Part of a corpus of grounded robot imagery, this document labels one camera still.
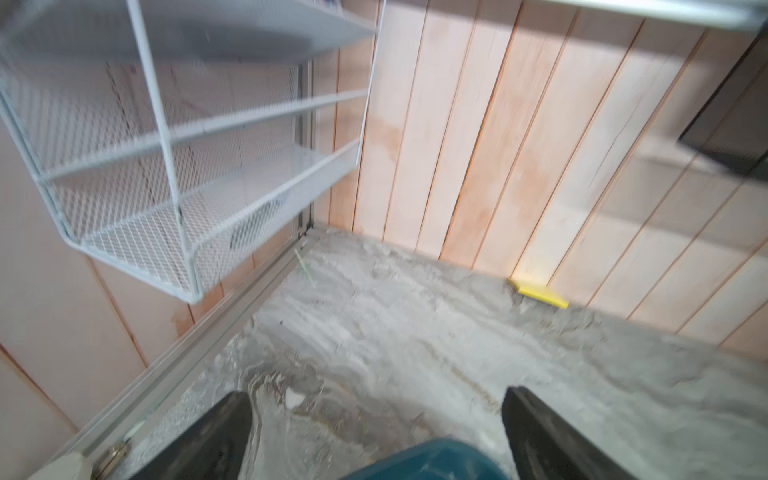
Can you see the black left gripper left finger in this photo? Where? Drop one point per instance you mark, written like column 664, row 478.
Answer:
column 213, row 447

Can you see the white wire mesh shelf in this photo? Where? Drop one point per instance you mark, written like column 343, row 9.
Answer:
column 171, row 140

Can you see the yellow sticky note pad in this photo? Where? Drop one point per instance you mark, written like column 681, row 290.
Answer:
column 539, row 293

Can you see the teal plastic storage box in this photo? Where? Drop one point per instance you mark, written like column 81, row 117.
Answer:
column 435, row 459

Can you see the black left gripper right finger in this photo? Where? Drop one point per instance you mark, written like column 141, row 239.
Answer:
column 546, row 446

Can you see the black mesh wall basket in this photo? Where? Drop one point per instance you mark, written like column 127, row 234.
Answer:
column 731, row 128

